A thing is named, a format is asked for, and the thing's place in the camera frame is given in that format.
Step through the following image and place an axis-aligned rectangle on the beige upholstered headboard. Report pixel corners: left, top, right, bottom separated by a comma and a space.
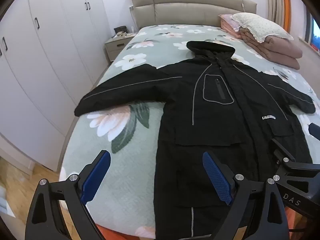
131, 0, 257, 30

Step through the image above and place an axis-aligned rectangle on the black hooded jacket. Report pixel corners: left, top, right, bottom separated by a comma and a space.
74, 41, 316, 240

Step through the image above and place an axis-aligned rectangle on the window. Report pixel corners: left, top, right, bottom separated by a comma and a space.
309, 15, 320, 53

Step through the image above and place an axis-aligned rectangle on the beige and orange curtain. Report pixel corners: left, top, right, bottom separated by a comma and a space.
266, 0, 292, 28

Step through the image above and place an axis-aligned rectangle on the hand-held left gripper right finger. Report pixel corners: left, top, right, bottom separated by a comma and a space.
202, 151, 290, 240

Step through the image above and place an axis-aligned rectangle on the white wardrobe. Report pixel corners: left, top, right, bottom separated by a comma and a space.
0, 0, 113, 173

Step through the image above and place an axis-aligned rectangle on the white floral pillow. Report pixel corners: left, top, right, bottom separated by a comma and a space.
230, 12, 294, 43

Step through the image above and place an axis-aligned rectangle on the bed with floral green sheet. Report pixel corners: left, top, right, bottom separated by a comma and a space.
59, 24, 320, 240

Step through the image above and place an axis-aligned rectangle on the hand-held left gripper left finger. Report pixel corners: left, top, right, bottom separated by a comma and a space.
25, 149, 112, 240

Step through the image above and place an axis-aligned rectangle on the beige nightstand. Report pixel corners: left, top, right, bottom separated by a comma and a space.
104, 35, 135, 62

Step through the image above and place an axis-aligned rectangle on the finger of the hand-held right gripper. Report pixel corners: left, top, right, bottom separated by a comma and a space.
308, 123, 320, 139
271, 138, 320, 183

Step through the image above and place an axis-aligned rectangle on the pink pillow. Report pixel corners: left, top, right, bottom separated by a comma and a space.
219, 14, 243, 39

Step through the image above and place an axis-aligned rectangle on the folded pink quilt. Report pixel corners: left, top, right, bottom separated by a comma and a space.
239, 27, 303, 70

